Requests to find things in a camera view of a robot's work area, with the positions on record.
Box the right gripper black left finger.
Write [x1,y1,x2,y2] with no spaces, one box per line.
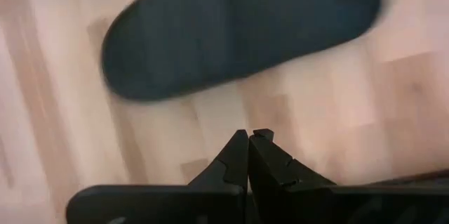
[65,129,250,224]

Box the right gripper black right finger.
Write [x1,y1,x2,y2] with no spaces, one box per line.
[249,128,449,224]

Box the black slide sandal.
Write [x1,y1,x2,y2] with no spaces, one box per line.
[100,0,382,103]

